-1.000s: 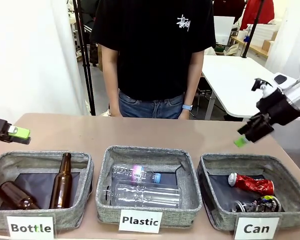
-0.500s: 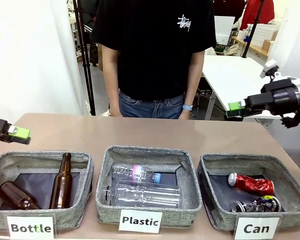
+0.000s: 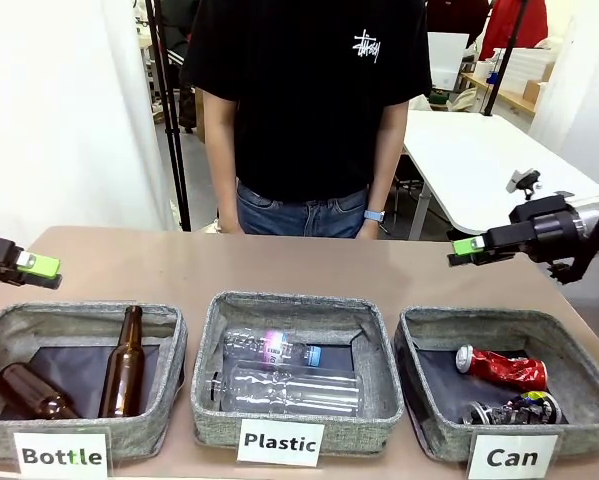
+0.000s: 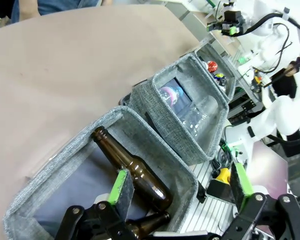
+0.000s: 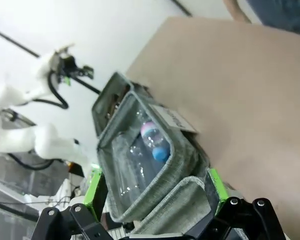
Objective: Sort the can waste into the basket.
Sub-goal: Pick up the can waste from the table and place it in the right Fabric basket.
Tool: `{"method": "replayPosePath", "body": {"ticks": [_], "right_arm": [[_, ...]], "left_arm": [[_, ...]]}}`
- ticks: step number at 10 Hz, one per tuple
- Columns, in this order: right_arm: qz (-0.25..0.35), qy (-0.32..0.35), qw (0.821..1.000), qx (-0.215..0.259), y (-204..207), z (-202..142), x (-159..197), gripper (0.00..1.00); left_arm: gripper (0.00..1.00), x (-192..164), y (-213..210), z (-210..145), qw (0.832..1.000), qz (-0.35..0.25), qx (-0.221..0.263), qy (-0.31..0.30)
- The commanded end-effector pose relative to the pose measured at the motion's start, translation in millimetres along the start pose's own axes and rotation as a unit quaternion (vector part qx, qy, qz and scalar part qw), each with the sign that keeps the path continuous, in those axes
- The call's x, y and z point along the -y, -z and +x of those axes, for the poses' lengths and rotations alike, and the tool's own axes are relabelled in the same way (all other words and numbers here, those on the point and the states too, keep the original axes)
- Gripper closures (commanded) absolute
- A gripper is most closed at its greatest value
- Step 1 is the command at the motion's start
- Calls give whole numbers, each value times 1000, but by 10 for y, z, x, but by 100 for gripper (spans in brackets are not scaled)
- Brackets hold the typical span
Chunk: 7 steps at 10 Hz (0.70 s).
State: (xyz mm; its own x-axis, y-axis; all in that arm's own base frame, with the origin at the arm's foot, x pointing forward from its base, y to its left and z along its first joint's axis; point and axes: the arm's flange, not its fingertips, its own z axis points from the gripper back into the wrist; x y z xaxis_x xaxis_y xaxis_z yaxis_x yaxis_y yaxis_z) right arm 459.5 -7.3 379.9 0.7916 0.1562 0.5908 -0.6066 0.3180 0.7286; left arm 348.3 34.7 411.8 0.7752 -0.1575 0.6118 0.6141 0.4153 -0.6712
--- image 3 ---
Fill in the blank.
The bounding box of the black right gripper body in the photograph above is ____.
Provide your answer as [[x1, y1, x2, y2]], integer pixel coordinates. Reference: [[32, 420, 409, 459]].
[[508, 194, 588, 255]]

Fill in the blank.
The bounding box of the crushed red drink can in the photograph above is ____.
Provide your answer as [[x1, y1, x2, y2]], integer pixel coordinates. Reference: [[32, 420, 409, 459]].
[[454, 344, 550, 392]]

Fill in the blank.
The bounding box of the long-neck brown glass bottle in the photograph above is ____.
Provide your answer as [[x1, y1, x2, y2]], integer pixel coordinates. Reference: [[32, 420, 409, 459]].
[[97, 305, 146, 419]]

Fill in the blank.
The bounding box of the crushed black drink can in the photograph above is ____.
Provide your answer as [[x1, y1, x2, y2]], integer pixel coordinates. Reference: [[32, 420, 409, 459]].
[[461, 390, 563, 426]]

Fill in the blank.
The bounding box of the small clear bottle pink label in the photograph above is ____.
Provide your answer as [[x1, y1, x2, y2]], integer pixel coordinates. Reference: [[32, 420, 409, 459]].
[[222, 327, 324, 369]]

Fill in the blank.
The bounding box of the large clear plastic bottle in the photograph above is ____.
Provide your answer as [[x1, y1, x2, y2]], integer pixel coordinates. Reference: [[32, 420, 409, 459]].
[[203, 360, 365, 417]]

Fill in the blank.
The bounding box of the person's left forearm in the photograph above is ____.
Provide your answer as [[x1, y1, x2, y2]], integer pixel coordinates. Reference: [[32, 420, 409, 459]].
[[366, 144, 406, 214]]

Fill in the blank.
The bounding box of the person's right forearm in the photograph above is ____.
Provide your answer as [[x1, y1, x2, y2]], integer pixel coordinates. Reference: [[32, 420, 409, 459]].
[[204, 144, 243, 219]]

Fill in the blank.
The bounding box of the grey fabric basket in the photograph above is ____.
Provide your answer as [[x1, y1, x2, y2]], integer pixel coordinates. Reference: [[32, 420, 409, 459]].
[[0, 300, 188, 461], [189, 290, 405, 456], [393, 305, 599, 462]]

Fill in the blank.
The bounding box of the white Can label card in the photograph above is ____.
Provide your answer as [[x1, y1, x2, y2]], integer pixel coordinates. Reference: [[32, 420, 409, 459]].
[[467, 432, 560, 480]]

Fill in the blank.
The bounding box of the person's right hand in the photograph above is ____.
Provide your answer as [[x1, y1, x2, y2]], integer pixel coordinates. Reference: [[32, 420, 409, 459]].
[[213, 213, 243, 235]]

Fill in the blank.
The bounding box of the white table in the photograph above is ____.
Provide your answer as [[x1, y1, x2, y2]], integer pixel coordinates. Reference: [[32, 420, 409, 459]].
[[402, 109, 599, 236]]

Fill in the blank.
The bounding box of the stubby brown glass bottle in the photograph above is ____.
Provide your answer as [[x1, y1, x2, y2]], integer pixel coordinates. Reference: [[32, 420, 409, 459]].
[[0, 361, 80, 421]]

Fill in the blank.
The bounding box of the cardboard box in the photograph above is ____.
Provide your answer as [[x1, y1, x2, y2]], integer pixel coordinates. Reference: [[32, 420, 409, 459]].
[[522, 64, 555, 104]]

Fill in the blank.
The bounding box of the stack of white boxes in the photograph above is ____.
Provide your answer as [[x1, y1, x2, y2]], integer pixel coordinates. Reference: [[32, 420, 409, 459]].
[[493, 47, 555, 99]]

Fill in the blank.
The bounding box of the black metal pole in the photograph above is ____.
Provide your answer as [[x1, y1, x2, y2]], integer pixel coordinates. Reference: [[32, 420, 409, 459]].
[[483, 0, 530, 117]]

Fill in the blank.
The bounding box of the white Bottle label card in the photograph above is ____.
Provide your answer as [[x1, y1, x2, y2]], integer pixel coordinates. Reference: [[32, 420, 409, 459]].
[[11, 430, 109, 480]]

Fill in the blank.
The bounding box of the black metal stand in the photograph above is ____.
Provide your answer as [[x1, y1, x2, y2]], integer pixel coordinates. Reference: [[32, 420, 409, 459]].
[[146, 0, 193, 232]]

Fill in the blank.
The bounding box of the white board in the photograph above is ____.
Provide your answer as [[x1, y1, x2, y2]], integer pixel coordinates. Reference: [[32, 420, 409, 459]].
[[427, 31, 470, 91]]

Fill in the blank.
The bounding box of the red jacket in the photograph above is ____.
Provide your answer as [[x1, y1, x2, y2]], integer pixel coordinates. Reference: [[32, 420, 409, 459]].
[[478, 0, 549, 61]]

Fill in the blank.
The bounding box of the person in black t-shirt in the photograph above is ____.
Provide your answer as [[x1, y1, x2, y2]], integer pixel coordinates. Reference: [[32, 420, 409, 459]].
[[178, 0, 433, 239]]

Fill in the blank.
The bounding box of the white Plastic label card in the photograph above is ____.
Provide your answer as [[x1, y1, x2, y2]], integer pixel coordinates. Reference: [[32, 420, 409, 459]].
[[236, 418, 326, 467]]

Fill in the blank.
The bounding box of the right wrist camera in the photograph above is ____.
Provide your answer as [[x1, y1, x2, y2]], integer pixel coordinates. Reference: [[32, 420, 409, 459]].
[[505, 168, 543, 202]]

